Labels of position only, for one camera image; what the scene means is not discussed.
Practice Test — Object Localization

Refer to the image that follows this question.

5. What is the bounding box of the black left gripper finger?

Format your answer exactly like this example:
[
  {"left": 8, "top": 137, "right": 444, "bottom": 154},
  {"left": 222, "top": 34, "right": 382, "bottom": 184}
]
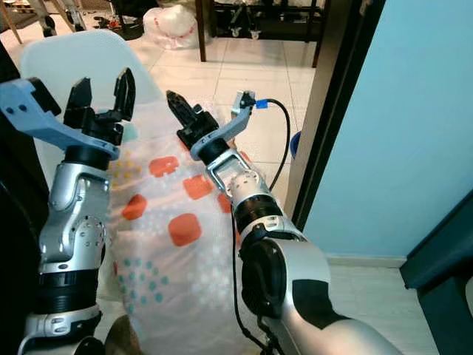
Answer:
[
  {"left": 67, "top": 78, "right": 93, "bottom": 113},
  {"left": 115, "top": 68, "right": 137, "bottom": 124}
]

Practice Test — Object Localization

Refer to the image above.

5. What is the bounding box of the pink patterned pillow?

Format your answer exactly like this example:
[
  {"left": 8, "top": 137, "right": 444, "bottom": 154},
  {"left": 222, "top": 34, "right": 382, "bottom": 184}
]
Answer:
[{"left": 107, "top": 95, "right": 276, "bottom": 355}]

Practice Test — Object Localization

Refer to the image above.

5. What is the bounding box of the black tripod leg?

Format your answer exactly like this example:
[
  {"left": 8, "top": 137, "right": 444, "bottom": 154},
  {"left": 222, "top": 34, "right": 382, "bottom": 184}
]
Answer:
[
  {"left": 65, "top": 0, "right": 87, "bottom": 32},
  {"left": 35, "top": 0, "right": 57, "bottom": 38}
]

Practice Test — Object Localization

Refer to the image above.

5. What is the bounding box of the white plastic bag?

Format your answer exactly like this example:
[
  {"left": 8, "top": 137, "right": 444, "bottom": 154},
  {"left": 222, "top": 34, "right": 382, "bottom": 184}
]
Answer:
[{"left": 142, "top": 3, "right": 201, "bottom": 52}]

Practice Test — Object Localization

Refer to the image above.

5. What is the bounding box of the blue bin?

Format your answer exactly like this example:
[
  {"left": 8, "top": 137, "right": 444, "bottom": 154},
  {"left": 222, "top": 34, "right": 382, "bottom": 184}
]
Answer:
[{"left": 288, "top": 129, "right": 304, "bottom": 160}]

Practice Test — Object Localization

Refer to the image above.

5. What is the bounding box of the dark wooden table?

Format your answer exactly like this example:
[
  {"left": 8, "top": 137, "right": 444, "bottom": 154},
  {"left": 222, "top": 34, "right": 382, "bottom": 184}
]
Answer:
[{"left": 195, "top": 0, "right": 330, "bottom": 68}]

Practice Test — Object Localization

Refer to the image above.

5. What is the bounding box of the dark blue cabinet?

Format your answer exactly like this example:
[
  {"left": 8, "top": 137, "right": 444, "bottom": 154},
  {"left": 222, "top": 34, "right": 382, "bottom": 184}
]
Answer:
[{"left": 398, "top": 188, "right": 473, "bottom": 355}]

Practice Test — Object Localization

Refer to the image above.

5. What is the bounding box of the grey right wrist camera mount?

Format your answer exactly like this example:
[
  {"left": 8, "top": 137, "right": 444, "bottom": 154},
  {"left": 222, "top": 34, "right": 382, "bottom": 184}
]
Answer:
[{"left": 190, "top": 89, "right": 256, "bottom": 163}]

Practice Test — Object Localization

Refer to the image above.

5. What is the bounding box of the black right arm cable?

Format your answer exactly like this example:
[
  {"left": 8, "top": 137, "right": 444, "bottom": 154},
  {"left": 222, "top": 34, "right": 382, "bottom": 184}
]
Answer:
[{"left": 230, "top": 98, "right": 291, "bottom": 355}]

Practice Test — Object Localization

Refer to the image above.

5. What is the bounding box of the dark door frame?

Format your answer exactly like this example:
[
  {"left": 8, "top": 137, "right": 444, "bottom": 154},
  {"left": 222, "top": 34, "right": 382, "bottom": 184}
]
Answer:
[{"left": 284, "top": 0, "right": 389, "bottom": 231}]

